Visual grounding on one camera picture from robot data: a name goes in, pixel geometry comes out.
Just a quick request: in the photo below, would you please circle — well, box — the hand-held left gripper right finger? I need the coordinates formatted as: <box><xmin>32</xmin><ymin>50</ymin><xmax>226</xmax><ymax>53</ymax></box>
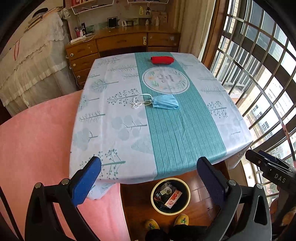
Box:
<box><xmin>196</xmin><ymin>157</ymin><xmax>272</xmax><ymax>241</ymax></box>

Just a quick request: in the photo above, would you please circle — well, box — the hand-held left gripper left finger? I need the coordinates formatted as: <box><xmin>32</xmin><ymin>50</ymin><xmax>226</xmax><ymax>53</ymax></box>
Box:
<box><xmin>24</xmin><ymin>156</ymin><xmax>102</xmax><ymax>241</ymax></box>

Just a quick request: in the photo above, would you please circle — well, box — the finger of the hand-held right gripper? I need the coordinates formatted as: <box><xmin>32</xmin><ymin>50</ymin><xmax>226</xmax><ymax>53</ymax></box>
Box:
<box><xmin>245</xmin><ymin>149</ymin><xmax>281</xmax><ymax>172</ymax></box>
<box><xmin>257</xmin><ymin>150</ymin><xmax>295</xmax><ymax>169</ymax></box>

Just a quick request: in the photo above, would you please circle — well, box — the blue bin with cream rim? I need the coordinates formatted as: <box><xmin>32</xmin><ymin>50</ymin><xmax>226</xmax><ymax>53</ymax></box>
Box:
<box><xmin>151</xmin><ymin>178</ymin><xmax>191</xmax><ymax>215</ymax></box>

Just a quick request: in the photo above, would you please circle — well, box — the red snack wrapper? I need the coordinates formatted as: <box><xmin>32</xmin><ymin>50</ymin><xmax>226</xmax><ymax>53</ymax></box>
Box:
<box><xmin>165</xmin><ymin>189</ymin><xmax>183</xmax><ymax>208</ymax></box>

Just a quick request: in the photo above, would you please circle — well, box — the blue face mask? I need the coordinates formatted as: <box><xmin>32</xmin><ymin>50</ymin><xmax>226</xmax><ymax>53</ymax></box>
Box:
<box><xmin>133</xmin><ymin>93</ymin><xmax>179</xmax><ymax>110</ymax></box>

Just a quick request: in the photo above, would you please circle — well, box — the person's right hand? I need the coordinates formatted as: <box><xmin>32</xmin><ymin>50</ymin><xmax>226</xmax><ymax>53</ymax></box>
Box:
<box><xmin>270</xmin><ymin>199</ymin><xmax>296</xmax><ymax>230</ymax></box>

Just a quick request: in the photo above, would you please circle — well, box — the metal window grille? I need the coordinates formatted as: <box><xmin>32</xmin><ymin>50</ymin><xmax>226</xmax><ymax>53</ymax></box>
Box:
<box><xmin>209</xmin><ymin>0</ymin><xmax>296</xmax><ymax>209</ymax></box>

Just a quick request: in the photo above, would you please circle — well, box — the yellow knitted slipper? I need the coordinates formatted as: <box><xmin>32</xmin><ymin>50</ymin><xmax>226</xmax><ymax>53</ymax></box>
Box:
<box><xmin>173</xmin><ymin>214</ymin><xmax>190</xmax><ymax>226</ymax></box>
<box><xmin>144</xmin><ymin>219</ymin><xmax>160</xmax><ymax>231</ymax></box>

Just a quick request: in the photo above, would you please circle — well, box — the leaf print teal striped tablecloth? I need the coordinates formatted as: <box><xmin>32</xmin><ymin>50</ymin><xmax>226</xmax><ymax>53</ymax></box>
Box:
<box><xmin>69</xmin><ymin>52</ymin><xmax>253</xmax><ymax>201</ymax></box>

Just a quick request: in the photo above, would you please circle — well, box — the white lace furniture cover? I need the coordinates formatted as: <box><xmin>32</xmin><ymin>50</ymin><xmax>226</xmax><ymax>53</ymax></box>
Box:
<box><xmin>0</xmin><ymin>10</ymin><xmax>78</xmax><ymax>116</ymax></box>

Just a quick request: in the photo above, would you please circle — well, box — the red pouch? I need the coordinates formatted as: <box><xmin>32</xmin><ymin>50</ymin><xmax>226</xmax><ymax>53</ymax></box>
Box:
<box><xmin>150</xmin><ymin>56</ymin><xmax>175</xmax><ymax>64</ymax></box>

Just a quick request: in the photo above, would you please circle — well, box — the wooden desk with drawers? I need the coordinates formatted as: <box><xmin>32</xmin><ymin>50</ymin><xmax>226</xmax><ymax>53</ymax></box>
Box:
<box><xmin>65</xmin><ymin>25</ymin><xmax>181</xmax><ymax>90</ymax></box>

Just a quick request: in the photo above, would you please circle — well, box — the beige curtain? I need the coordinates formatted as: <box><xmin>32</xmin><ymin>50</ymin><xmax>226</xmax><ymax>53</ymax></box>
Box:
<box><xmin>180</xmin><ymin>0</ymin><xmax>216</xmax><ymax>63</ymax></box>

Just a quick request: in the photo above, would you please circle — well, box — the brown cardboard box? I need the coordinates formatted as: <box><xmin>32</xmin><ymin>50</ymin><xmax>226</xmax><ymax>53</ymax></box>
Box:
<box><xmin>151</xmin><ymin>11</ymin><xmax>168</xmax><ymax>25</ymax></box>

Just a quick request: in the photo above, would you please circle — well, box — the wooden bookshelf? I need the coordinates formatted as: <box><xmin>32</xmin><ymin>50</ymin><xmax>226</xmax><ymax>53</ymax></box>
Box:
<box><xmin>67</xmin><ymin>0</ymin><xmax>185</xmax><ymax>30</ymax></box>

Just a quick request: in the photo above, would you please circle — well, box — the black cable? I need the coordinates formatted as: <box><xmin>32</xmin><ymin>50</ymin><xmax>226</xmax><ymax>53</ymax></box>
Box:
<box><xmin>0</xmin><ymin>185</ymin><xmax>23</xmax><ymax>241</ymax></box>

